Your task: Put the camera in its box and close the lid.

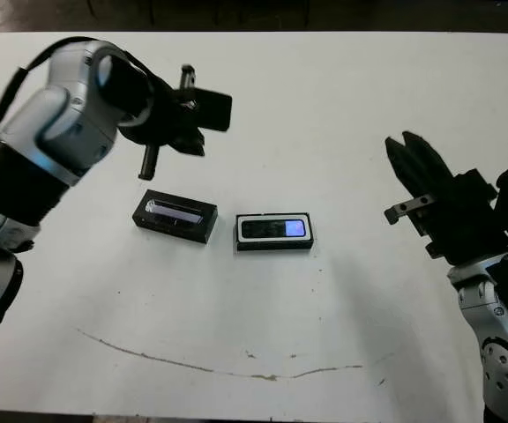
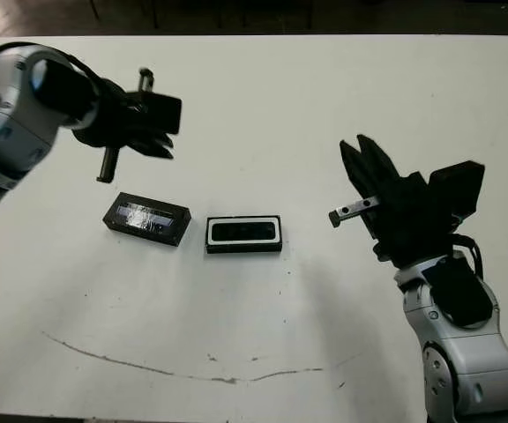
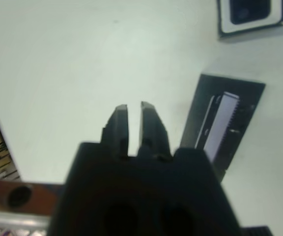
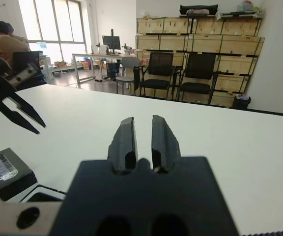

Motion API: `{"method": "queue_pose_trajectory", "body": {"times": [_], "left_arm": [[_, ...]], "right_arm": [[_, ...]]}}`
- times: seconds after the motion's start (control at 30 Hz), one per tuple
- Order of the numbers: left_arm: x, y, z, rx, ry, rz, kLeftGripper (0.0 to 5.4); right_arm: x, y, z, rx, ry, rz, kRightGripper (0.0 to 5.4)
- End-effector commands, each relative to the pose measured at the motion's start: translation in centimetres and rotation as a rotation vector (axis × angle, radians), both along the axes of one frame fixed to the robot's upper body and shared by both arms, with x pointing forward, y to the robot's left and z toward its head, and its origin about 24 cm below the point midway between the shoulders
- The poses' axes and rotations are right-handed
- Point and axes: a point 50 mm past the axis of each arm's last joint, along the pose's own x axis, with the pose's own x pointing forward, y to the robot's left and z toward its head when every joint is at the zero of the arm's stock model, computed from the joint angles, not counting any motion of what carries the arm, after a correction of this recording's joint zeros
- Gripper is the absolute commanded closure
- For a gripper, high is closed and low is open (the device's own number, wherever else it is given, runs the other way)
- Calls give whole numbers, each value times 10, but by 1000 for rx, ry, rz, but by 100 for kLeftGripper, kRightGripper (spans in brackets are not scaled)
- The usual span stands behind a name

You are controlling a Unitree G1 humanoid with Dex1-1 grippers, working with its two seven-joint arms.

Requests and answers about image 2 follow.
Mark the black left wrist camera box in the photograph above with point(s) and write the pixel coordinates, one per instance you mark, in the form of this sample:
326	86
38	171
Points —
161	112

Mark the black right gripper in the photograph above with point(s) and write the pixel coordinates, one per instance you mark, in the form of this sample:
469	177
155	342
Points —
413	229

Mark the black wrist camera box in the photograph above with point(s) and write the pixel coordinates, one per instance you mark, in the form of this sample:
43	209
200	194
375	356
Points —
459	189
161	112

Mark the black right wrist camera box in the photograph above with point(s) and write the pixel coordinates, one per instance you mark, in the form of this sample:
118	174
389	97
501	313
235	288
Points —
459	189

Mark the black oblong camera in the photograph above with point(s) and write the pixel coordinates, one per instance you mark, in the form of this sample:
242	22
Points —
243	232

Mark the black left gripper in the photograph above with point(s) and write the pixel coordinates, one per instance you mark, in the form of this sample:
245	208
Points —
117	119

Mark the black box lid with print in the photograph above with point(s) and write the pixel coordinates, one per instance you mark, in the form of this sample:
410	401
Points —
148	218

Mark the black box with white insert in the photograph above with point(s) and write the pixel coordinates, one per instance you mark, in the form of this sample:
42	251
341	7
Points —
243	249

